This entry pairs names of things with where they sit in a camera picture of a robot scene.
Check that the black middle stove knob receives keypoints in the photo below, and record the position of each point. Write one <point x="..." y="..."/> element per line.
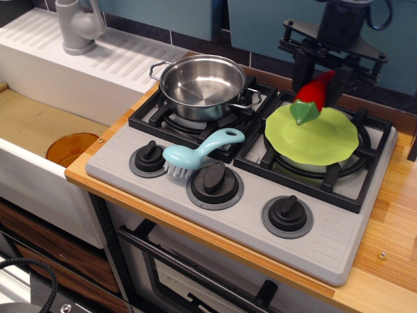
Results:
<point x="215" y="187"/>

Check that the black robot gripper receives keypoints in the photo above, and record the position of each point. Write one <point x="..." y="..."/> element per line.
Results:
<point x="334" y="43"/>

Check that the grey toy stove top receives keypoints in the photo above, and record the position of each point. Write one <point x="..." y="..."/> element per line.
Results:
<point x="299" y="194"/>

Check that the grey toy faucet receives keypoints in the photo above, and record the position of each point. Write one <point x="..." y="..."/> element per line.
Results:
<point x="79" y="29"/>

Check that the black right burner grate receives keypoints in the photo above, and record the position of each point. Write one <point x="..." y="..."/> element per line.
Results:
<point x="350" y="184"/>

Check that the black burner grate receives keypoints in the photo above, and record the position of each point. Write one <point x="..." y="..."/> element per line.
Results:
<point x="153" y="120"/>
<point x="350" y="184"/>

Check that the red toy chili pepper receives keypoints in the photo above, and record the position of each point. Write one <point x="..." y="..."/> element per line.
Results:
<point x="310" y="99"/>

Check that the black oven door handle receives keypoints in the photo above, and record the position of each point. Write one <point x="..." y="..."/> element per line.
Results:
<point x="139" y="240"/>

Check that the light green plate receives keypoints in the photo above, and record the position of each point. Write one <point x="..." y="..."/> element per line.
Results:
<point x="329" y="139"/>

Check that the orange sink drain plug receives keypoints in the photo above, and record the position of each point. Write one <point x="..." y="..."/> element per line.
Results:
<point x="67" y="149"/>

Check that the light blue dish brush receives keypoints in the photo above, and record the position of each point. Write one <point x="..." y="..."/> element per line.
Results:
<point x="181" y="161"/>

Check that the stainless steel pot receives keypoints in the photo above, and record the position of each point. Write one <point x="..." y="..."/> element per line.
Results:
<point x="203" y="88"/>

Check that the black left burner grate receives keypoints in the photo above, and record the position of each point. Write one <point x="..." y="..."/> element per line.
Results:
<point x="153" y="120"/>

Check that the black right stove knob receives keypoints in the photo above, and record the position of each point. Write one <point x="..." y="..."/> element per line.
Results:
<point x="287" y="217"/>

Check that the black left stove knob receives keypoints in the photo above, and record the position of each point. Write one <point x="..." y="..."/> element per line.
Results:
<point x="147" y="161"/>

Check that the black stove knob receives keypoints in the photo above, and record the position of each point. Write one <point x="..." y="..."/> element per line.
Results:
<point x="147" y="161"/>
<point x="287" y="217"/>
<point x="215" y="187"/>

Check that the wooden drawer front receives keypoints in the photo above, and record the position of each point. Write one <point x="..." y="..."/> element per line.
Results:
<point x="81" y="269"/>

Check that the white toy sink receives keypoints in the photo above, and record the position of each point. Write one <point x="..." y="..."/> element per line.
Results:
<point x="47" y="94"/>

